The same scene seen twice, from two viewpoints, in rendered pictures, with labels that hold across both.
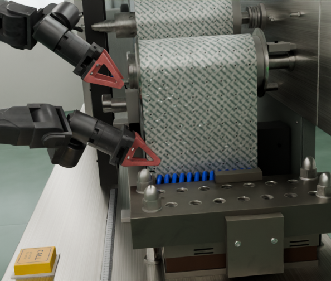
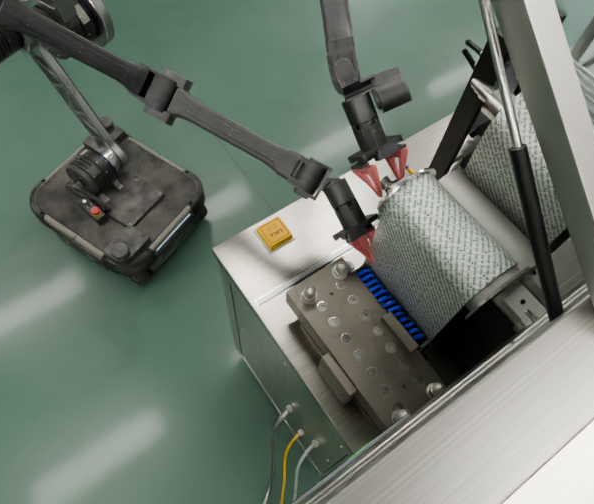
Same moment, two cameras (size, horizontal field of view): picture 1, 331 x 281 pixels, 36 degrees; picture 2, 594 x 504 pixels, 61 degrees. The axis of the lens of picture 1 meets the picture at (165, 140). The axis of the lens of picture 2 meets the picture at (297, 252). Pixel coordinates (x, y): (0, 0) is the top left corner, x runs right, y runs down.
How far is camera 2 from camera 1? 0.93 m
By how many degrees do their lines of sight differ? 59
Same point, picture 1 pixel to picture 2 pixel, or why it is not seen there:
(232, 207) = (338, 353)
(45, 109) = (310, 169)
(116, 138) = (348, 226)
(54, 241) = (310, 222)
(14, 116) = (280, 162)
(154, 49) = (406, 204)
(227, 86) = (436, 285)
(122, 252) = not seen: hidden behind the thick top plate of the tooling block
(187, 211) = (317, 323)
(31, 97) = not seen: outside the picture
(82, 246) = (312, 246)
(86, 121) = (335, 197)
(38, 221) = not seen: hidden behind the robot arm
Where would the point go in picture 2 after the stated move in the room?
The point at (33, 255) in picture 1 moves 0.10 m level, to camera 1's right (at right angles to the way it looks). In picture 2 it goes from (273, 230) to (293, 259)
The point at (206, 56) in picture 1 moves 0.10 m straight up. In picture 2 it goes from (435, 253) to (453, 225)
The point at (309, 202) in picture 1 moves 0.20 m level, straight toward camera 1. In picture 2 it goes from (377, 409) to (282, 436)
